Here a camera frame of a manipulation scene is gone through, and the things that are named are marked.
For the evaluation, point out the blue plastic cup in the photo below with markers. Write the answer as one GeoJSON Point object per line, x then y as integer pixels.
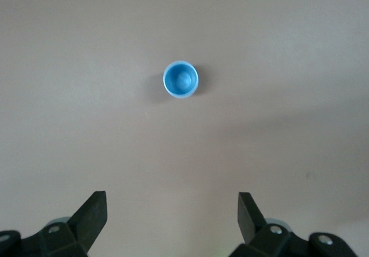
{"type": "Point", "coordinates": [180, 79]}

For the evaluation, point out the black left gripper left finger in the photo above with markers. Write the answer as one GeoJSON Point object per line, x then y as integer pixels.
{"type": "Point", "coordinates": [83, 222]}

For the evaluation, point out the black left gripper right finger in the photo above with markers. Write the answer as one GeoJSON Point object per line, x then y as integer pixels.
{"type": "Point", "coordinates": [250, 222]}

